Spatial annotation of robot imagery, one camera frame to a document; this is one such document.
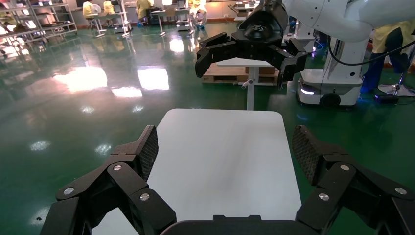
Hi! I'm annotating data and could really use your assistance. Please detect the white pedestal table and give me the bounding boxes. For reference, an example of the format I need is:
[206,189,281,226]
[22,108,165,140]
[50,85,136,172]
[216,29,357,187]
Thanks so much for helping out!
[216,58,283,111]

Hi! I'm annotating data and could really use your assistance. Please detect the worker yellow coat blue trousers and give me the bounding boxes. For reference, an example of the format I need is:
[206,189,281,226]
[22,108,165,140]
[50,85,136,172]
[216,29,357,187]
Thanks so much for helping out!
[360,19,415,94]

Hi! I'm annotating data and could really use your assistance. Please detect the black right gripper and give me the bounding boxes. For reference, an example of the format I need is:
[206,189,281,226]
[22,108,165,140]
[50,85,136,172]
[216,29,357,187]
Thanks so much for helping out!
[195,1,308,89]

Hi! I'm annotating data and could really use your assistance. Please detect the wooden pallet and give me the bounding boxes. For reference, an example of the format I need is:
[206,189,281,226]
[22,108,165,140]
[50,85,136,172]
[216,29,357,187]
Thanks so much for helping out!
[201,63,281,87]

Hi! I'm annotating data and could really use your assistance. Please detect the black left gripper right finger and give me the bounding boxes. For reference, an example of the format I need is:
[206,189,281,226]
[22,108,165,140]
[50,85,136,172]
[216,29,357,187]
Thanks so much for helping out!
[292,124,415,235]

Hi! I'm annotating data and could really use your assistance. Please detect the white robot torso and base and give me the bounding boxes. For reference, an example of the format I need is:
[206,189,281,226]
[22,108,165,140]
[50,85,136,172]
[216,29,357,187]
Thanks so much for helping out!
[297,37,370,108]

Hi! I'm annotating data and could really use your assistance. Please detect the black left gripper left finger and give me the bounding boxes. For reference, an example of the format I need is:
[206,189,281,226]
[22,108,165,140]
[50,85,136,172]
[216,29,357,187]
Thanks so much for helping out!
[40,125,177,235]

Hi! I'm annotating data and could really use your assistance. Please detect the chrome stool base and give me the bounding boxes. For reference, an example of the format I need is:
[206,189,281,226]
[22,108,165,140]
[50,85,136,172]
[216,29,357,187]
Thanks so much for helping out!
[377,45,415,98]

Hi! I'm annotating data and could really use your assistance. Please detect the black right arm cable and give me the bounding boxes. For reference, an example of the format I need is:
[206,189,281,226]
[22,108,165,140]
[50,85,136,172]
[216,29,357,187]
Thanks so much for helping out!
[326,35,415,67]

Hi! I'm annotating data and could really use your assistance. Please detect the grey metal shelf rack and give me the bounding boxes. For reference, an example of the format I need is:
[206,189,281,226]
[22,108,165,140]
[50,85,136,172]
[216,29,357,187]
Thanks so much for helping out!
[28,0,78,37]
[0,1,45,46]

